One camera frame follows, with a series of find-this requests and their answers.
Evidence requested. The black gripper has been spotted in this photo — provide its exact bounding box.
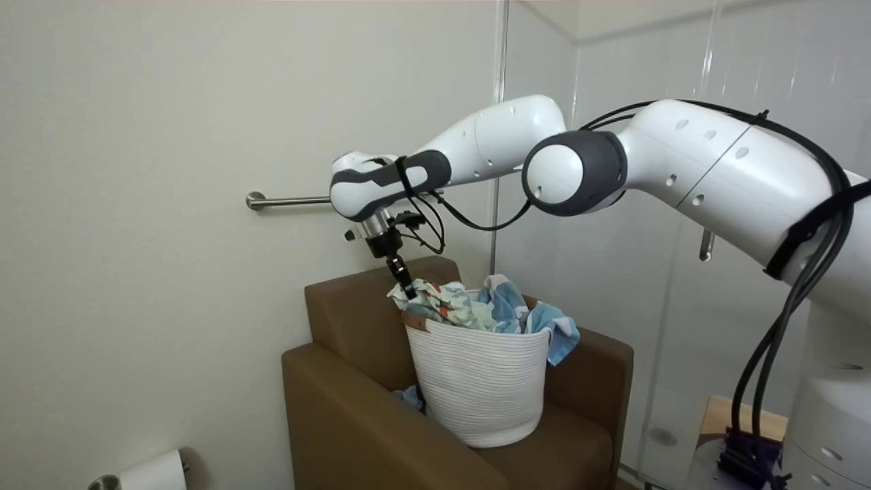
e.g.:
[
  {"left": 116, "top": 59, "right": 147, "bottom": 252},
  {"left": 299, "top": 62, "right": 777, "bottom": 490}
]
[{"left": 367, "top": 229, "right": 419, "bottom": 300}]

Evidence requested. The small floral patterned towel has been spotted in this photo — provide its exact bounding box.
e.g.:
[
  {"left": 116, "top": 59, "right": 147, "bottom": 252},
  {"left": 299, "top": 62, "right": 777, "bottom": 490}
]
[{"left": 388, "top": 277, "right": 497, "bottom": 330}]

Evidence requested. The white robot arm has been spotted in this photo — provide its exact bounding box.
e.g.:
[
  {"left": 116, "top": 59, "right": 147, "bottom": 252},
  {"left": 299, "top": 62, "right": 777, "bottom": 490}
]
[{"left": 329, "top": 96, "right": 871, "bottom": 490}]

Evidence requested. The white woven hamper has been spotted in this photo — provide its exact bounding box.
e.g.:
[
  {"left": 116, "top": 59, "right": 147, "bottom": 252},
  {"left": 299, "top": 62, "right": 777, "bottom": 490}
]
[{"left": 403, "top": 313, "right": 551, "bottom": 449}]

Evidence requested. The brown armchair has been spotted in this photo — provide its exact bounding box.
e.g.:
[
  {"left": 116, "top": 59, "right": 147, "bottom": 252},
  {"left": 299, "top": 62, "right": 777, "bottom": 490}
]
[{"left": 283, "top": 266, "right": 636, "bottom": 490}]

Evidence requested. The white toilet paper roll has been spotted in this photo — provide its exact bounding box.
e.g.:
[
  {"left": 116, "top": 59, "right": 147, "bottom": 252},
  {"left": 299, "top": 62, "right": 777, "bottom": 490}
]
[{"left": 88, "top": 449, "right": 188, "bottom": 490}]

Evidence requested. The purple clamp block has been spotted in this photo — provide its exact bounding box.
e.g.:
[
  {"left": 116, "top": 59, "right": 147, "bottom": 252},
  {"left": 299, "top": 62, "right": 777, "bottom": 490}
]
[{"left": 719, "top": 430, "right": 788, "bottom": 490}]

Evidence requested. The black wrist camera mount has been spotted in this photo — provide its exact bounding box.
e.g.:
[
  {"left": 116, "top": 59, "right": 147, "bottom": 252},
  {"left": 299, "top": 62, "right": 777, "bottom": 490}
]
[{"left": 350, "top": 206, "right": 425, "bottom": 240}]

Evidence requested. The chrome wall towel bar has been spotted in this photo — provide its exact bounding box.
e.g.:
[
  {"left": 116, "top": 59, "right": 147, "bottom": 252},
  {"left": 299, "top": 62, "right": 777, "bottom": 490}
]
[{"left": 246, "top": 191, "right": 329, "bottom": 213}]

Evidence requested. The chrome shower door handle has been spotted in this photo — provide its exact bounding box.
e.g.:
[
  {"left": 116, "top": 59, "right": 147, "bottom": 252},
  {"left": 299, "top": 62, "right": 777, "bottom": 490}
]
[{"left": 697, "top": 229, "right": 713, "bottom": 260}]

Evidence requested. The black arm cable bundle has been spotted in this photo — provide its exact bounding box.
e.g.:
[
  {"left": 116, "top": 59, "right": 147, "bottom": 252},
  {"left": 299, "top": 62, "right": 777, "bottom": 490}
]
[{"left": 391, "top": 96, "right": 866, "bottom": 437}]

